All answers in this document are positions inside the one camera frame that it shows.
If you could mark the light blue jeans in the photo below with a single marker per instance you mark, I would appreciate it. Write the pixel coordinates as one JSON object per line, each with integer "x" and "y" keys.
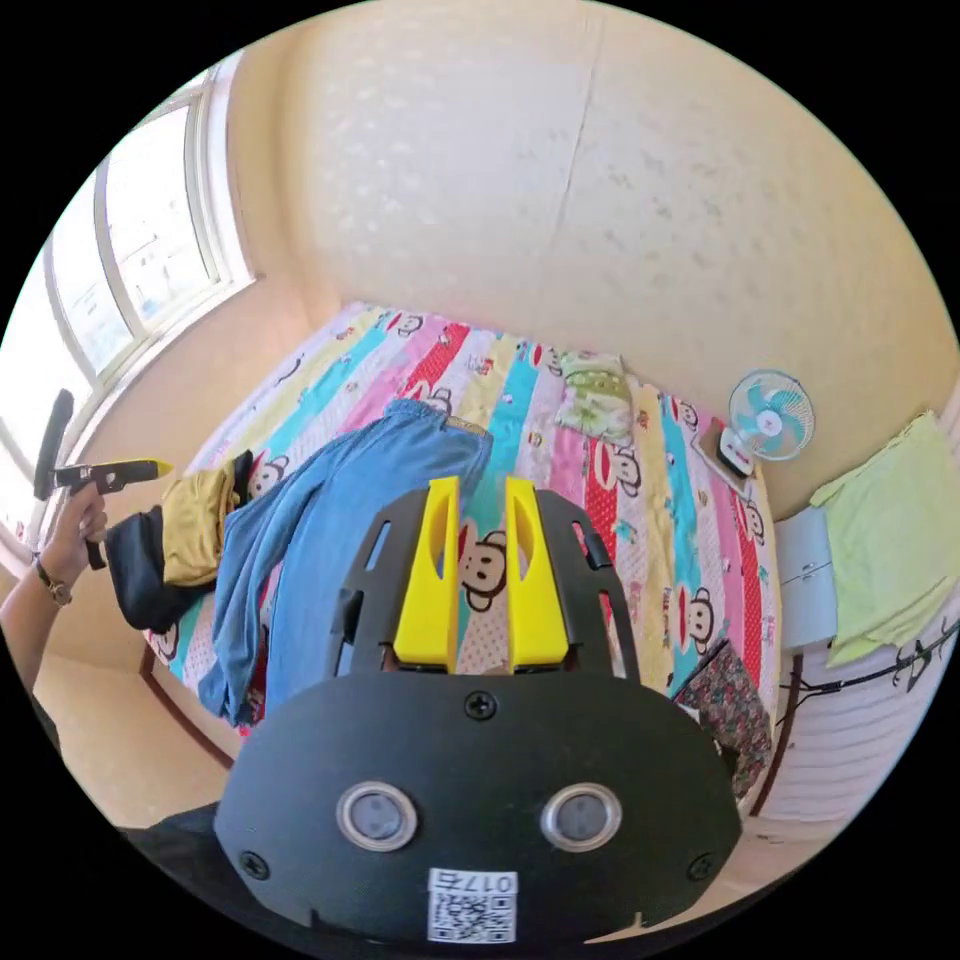
{"x": 330, "y": 495}

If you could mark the window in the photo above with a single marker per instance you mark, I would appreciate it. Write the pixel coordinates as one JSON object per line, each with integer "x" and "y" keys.
{"x": 150, "y": 225}

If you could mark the person's left forearm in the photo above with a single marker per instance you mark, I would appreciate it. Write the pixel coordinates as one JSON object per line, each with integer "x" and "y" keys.
{"x": 30, "y": 630}

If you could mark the dark floral cloth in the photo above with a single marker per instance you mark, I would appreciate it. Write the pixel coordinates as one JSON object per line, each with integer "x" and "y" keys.
{"x": 726, "y": 705}

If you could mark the green floral pillow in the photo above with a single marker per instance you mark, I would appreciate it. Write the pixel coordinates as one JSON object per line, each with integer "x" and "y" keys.
{"x": 596, "y": 397}

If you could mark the black clothes rack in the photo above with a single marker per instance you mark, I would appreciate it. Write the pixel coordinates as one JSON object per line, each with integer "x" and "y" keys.
{"x": 913, "y": 661}

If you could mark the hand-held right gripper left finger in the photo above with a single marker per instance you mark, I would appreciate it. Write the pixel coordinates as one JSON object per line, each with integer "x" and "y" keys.
{"x": 429, "y": 592}

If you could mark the person's body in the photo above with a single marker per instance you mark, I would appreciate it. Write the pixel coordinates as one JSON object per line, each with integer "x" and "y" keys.
{"x": 176, "y": 844}

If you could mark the white and blue fan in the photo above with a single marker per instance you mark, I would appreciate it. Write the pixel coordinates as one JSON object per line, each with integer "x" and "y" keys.
{"x": 769, "y": 424}

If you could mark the person's left hand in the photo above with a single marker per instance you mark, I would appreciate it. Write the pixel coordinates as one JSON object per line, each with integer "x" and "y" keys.
{"x": 73, "y": 536}

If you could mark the pile of clothes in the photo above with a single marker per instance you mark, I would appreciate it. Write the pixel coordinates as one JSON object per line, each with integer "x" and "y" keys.
{"x": 187, "y": 544}

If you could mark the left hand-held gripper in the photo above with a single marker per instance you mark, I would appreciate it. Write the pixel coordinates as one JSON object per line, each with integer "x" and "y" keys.
{"x": 81, "y": 478}

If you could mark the pale blue cupboard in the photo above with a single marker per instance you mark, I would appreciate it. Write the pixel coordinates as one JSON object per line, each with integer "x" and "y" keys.
{"x": 806, "y": 577}

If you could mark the bed with striped cartoon sheet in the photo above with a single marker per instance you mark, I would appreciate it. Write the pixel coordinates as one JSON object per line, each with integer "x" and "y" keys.
{"x": 660, "y": 525}

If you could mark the light green cloth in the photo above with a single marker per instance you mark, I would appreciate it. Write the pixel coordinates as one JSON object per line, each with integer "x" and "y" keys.
{"x": 885, "y": 540}

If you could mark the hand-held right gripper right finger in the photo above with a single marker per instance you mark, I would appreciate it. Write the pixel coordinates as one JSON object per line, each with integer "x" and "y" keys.
{"x": 534, "y": 592}

